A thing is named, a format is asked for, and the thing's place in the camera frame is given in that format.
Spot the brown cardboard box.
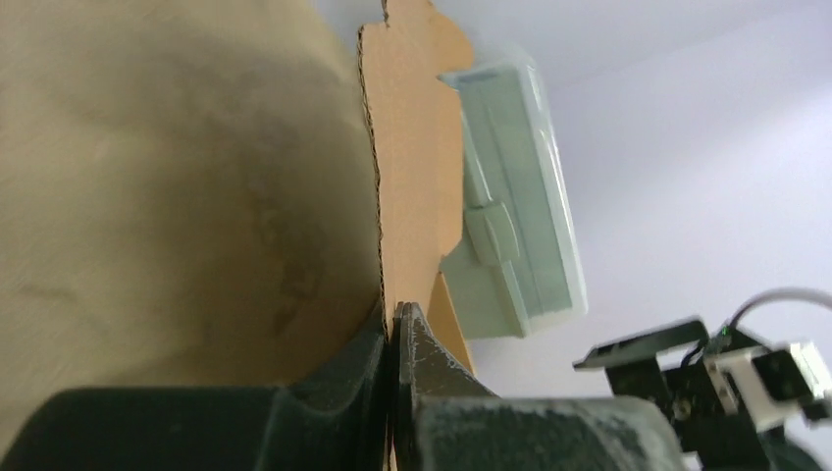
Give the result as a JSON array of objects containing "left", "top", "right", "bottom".
[{"left": 358, "top": 1, "right": 474, "bottom": 370}]

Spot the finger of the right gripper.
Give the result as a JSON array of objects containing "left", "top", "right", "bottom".
[{"left": 573, "top": 317, "right": 709, "bottom": 370}]

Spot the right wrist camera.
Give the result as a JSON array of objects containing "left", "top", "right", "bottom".
[{"left": 704, "top": 341, "right": 831, "bottom": 433}]

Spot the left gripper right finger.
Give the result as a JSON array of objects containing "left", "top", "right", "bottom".
[{"left": 392, "top": 302, "right": 686, "bottom": 471}]

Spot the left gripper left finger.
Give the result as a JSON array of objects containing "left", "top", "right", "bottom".
[{"left": 1, "top": 312, "right": 387, "bottom": 470}]

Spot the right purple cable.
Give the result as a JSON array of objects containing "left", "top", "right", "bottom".
[{"left": 727, "top": 288, "right": 832, "bottom": 330}]

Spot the translucent green plastic toolbox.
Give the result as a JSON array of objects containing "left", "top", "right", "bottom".
[{"left": 441, "top": 59, "right": 588, "bottom": 340}]

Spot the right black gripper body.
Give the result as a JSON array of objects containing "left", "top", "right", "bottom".
[{"left": 604, "top": 327, "right": 822, "bottom": 470}]

